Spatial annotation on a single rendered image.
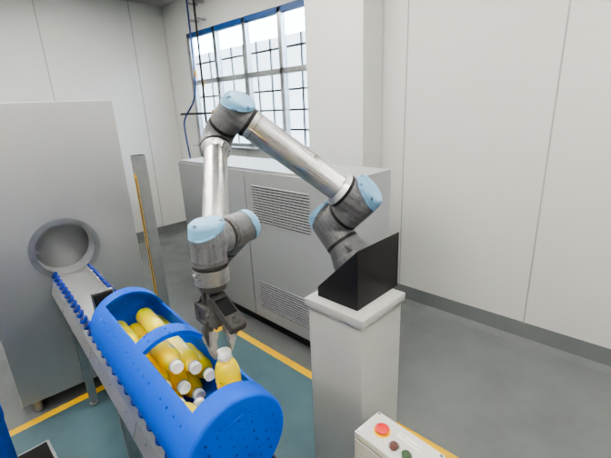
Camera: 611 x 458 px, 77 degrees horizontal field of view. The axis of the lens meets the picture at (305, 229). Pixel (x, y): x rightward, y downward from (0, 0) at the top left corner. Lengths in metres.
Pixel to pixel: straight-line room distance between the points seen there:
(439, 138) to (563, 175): 0.96
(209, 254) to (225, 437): 0.44
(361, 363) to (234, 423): 0.75
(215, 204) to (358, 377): 0.95
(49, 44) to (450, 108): 4.82
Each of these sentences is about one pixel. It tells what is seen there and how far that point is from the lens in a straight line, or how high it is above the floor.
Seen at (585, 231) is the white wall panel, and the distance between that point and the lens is 3.34.
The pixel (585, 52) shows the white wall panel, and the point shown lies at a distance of 3.25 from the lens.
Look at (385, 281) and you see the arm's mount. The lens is 1.74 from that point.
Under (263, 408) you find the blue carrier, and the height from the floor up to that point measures 1.16.
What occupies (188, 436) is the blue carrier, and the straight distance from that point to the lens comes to 1.06.
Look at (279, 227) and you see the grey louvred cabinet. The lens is 3.04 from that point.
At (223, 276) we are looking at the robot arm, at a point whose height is 1.51.
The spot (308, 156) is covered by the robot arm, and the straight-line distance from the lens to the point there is 1.50.
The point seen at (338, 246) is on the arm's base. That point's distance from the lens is 1.62.
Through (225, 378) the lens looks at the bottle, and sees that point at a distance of 1.12.
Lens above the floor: 1.90
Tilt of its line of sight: 18 degrees down
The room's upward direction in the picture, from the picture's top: 3 degrees counter-clockwise
